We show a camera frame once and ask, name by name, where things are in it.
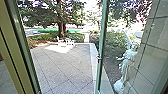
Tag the outdoor bench by tree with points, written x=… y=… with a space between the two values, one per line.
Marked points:
x=67 y=41

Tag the green window frame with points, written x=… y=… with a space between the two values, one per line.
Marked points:
x=16 y=50

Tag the grey stone pillar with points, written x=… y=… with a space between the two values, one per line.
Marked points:
x=153 y=56

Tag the dark tree trunk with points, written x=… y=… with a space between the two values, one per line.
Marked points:
x=62 y=28

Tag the white patio chair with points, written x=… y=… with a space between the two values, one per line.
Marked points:
x=71 y=41
x=60 y=41

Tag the green garden bush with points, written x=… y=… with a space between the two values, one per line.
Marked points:
x=115 y=43

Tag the low green hedge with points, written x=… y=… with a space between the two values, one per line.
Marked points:
x=75 y=36

